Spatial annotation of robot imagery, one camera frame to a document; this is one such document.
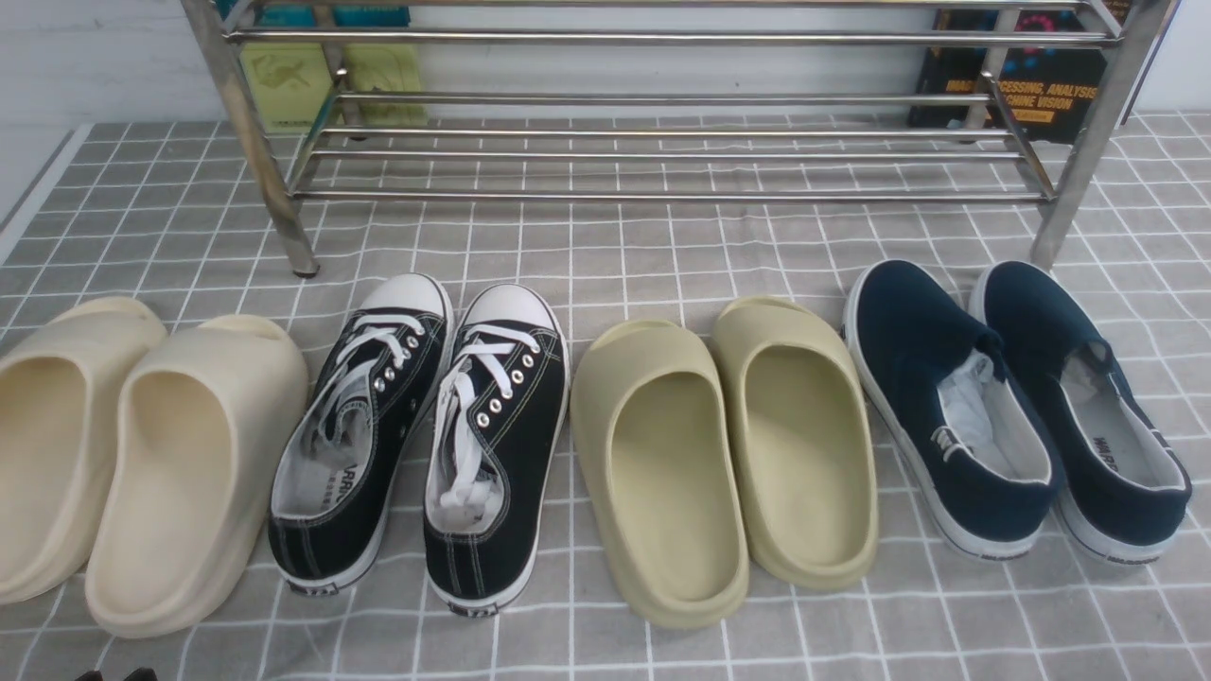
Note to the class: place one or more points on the navy slip-on shoe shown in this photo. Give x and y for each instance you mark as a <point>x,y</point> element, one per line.
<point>1126,491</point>
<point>987,468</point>

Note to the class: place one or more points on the metal shoe rack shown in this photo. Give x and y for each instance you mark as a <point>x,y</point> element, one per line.
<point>676,103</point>

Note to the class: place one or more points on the cream slipper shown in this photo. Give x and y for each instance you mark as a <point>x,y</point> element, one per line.
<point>202,422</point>
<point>59,396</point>

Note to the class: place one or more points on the black canvas sneaker left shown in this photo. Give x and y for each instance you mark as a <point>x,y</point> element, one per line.
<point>331,497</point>

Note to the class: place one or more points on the black canvas sneaker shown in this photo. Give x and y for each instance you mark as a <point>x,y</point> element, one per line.
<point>498,414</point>
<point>331,497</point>

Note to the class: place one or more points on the cream slipper far left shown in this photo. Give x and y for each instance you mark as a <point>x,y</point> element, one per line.
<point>59,396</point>

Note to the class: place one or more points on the black canvas sneaker right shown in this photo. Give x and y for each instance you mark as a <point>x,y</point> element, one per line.
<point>498,414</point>

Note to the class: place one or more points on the olive slipper left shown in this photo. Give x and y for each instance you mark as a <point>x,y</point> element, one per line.
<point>648,424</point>

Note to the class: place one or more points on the olive slipper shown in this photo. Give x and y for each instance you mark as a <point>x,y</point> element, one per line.
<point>800,443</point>
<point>648,424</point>

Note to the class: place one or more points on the yellow-green teal book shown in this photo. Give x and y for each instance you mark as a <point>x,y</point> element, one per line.
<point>291,81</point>

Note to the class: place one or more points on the grey checked tablecloth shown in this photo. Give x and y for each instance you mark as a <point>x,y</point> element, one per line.
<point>167,212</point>

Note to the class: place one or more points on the olive slipper right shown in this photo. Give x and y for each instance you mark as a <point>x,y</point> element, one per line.
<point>800,443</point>

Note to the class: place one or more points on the black image processing book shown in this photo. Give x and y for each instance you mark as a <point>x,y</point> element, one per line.
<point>1049,90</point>

